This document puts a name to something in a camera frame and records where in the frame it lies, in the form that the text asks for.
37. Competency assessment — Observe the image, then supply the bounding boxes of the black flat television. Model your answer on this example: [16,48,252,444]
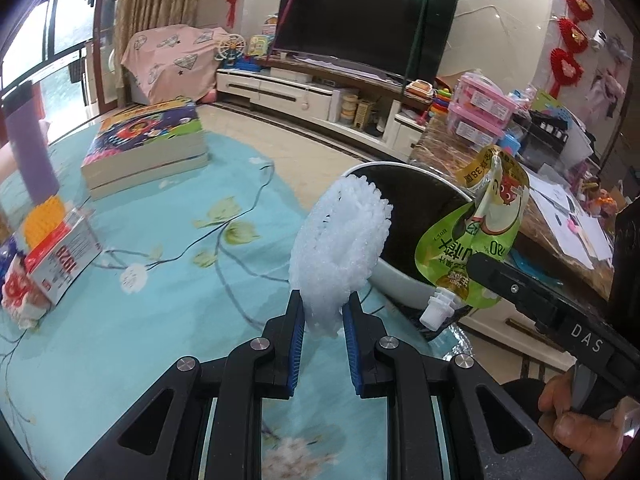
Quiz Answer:
[272,0,461,83]

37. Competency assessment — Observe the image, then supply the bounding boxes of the yellow-orange foam fruit net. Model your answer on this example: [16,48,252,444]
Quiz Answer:
[22,195,68,248]

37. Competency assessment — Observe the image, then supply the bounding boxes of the white round bin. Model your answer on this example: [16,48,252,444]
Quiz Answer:
[340,160,481,311]

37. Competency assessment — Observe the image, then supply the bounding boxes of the brown marble side table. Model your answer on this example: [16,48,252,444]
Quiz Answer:
[410,120,631,301]

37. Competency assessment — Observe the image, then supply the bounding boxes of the printed drink carton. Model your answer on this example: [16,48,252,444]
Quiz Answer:
[24,205,103,306]

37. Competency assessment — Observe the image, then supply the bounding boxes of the wooden framed balcony door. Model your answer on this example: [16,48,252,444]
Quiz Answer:
[0,0,126,126]

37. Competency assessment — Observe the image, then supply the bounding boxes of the person's right hand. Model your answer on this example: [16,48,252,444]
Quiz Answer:
[537,366,627,459]

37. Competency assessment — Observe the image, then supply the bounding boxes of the purple thermos bottle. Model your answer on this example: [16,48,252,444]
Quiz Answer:
[2,80,61,206]

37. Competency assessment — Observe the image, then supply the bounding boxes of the green spouted juice pouch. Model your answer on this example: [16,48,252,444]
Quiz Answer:
[415,144,531,331]

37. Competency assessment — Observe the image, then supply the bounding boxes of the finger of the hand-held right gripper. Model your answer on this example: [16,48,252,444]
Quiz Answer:
[466,251,569,335]

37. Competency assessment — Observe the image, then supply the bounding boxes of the colourful stacking rings toy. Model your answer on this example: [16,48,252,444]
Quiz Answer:
[430,85,456,116]

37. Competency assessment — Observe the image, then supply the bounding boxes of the black organizer box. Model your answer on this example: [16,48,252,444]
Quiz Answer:
[520,105,593,171]

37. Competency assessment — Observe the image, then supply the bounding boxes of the white television cabinet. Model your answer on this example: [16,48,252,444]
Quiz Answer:
[215,57,436,161]

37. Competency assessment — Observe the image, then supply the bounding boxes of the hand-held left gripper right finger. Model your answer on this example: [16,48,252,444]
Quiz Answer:
[341,292,583,480]

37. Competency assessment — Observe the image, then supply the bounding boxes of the red and white snack packet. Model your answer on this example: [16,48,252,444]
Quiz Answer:
[0,255,51,331]

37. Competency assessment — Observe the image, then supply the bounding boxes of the thick colourful cover book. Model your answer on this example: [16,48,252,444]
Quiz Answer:
[81,100,208,183]

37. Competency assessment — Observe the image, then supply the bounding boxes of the toy ferris wheel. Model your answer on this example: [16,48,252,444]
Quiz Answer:
[215,32,248,68]

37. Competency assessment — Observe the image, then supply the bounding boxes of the colourful toy house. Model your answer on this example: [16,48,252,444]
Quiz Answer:
[247,12,278,58]

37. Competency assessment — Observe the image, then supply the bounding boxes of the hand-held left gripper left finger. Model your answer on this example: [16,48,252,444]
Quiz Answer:
[65,287,307,480]

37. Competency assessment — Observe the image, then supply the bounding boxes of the book with white pages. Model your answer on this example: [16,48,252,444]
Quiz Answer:
[87,152,211,201]

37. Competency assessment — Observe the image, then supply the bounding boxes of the white foam fruit net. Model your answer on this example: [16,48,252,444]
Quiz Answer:
[288,175,393,338]

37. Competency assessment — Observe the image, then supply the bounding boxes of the blue foil wrapper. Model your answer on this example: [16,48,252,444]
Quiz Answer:
[0,237,26,281]

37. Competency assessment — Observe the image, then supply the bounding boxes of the pink printed cover cloth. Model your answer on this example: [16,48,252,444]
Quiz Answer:
[120,24,233,103]

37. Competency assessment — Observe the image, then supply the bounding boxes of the loose white papers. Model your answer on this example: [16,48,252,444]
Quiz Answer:
[525,170,613,266]

